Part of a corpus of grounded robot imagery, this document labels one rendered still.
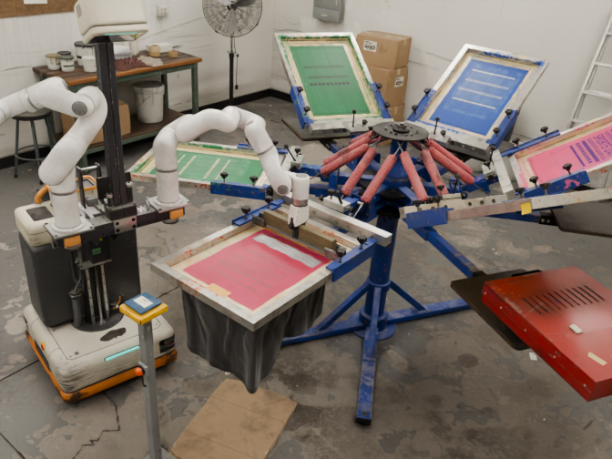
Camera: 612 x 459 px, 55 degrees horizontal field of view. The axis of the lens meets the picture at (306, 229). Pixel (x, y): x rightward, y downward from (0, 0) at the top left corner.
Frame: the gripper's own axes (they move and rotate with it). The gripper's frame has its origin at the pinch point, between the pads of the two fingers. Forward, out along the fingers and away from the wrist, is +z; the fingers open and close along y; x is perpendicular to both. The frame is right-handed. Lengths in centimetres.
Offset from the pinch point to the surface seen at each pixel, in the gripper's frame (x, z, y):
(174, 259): -26, 3, 51
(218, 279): -4.9, 5.7, 45.5
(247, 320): 26, 2, 60
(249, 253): -9.6, 5.8, 21.6
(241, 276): 0.6, 5.8, 37.2
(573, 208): 83, 8, -142
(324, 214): -1.2, -1.0, -21.6
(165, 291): -123, 101, -17
